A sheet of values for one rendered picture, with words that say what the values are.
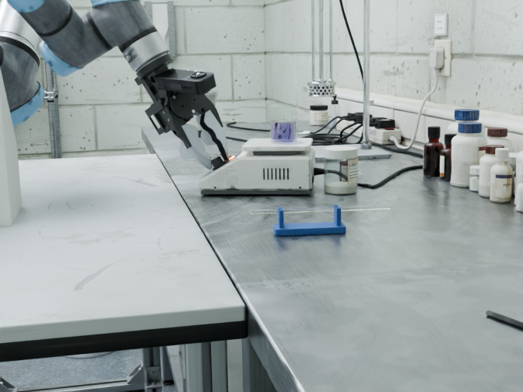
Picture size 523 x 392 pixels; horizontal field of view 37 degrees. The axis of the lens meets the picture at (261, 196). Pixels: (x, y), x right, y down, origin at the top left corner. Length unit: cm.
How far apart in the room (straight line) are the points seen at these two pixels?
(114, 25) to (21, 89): 21
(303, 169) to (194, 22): 253
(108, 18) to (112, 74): 240
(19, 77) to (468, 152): 81
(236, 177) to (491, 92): 63
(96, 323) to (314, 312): 21
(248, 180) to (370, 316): 64
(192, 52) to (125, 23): 244
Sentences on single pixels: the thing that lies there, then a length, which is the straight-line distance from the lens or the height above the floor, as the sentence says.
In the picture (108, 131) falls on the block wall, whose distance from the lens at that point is 381.
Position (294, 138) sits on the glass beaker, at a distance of 138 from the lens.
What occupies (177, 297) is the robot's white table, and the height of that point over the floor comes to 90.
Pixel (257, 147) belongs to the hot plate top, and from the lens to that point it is 135.
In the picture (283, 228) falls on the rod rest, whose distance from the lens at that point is 108.
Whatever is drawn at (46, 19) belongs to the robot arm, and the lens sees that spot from 135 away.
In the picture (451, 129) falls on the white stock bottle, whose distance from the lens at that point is 154.
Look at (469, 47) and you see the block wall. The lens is 182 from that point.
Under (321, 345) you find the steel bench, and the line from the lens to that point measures 69.
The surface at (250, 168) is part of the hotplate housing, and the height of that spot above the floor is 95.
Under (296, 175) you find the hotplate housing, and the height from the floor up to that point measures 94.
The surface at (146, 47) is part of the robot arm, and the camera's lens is 138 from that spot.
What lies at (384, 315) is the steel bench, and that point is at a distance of 77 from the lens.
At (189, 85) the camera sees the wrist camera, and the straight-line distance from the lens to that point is 133.
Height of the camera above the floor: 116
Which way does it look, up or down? 11 degrees down
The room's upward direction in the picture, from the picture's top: 1 degrees counter-clockwise
